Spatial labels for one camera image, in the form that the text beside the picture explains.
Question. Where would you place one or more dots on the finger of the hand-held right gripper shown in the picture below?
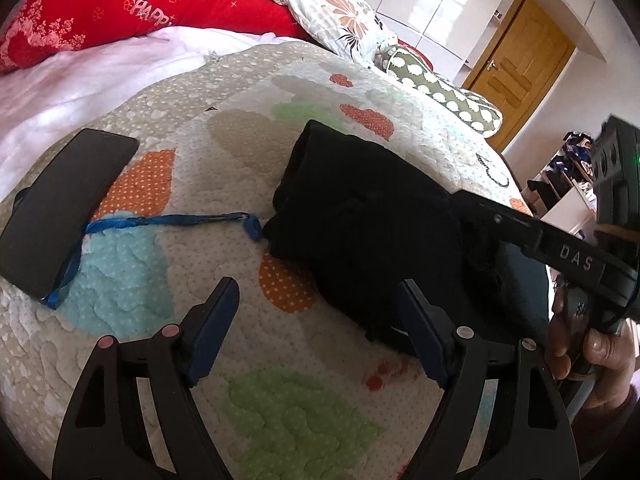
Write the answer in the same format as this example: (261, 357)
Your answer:
(540, 245)

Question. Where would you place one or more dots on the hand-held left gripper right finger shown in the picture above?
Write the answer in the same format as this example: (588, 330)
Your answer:
(422, 331)

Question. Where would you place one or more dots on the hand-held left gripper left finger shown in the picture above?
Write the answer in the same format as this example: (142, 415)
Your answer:
(215, 330)

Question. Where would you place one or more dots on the black pants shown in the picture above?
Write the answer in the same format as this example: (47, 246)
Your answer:
(360, 210)

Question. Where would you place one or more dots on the person's right hand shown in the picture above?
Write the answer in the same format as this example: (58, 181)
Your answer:
(610, 360)

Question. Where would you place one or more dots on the white side table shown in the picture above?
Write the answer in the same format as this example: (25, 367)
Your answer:
(570, 210)

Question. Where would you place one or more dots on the pile of clothes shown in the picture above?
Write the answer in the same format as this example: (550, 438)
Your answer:
(575, 155)

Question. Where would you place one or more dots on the quilted heart-pattern blanket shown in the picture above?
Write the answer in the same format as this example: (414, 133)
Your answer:
(300, 410)

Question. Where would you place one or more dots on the wooden door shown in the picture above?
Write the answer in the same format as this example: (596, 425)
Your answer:
(525, 60)

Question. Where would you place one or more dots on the green pillow with white dots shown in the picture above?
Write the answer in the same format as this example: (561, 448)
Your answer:
(440, 90)

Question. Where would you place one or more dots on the black smartphone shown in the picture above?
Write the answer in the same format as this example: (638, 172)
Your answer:
(60, 210)

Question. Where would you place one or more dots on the pale pink bed sheet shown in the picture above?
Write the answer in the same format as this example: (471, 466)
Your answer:
(75, 90)

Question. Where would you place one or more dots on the white floral pillow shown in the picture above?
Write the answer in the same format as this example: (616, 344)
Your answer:
(340, 15)

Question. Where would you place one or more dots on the long red pillow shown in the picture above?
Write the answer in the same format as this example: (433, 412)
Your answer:
(100, 10)

